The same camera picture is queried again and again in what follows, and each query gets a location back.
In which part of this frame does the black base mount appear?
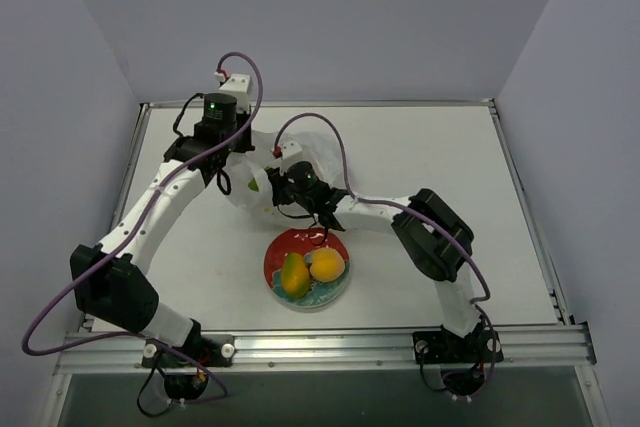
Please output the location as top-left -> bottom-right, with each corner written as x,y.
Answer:
412,327 -> 505,402
141,334 -> 236,403

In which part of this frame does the green fake fruit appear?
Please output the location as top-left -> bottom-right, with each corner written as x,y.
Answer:
248,179 -> 263,192

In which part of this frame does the aluminium front rail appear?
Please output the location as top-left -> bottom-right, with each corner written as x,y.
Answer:
54,324 -> 596,374

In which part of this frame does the purple cable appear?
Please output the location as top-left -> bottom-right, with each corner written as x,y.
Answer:
274,112 -> 496,391
22,51 -> 264,406

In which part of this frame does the yellow fake fruit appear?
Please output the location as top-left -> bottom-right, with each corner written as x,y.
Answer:
309,247 -> 346,283

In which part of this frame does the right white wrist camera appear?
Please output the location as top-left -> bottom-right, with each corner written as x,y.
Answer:
270,141 -> 303,172

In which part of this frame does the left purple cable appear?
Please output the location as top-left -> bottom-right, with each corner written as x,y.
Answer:
22,51 -> 264,406

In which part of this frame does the red plate blue flower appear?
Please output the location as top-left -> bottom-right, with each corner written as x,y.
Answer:
263,228 -> 350,311

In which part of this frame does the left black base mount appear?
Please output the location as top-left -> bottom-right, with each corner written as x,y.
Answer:
141,334 -> 236,403

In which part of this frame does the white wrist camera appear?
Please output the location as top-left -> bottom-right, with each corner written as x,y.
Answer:
270,141 -> 303,172
214,70 -> 253,114

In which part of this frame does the white plastic bag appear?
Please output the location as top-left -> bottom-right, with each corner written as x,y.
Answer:
225,130 -> 345,228

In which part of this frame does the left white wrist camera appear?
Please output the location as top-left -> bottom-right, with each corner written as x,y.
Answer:
214,70 -> 253,114

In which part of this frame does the yellow green fake mango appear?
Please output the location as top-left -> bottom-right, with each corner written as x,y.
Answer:
280,252 -> 311,298

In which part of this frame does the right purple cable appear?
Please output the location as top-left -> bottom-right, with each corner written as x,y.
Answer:
274,112 -> 496,391

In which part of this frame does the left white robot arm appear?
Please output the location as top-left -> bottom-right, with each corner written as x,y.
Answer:
70,89 -> 252,366

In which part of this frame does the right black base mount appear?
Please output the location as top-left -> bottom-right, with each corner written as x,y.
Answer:
412,327 -> 505,402

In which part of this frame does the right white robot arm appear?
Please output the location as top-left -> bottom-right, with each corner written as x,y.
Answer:
266,161 -> 486,360

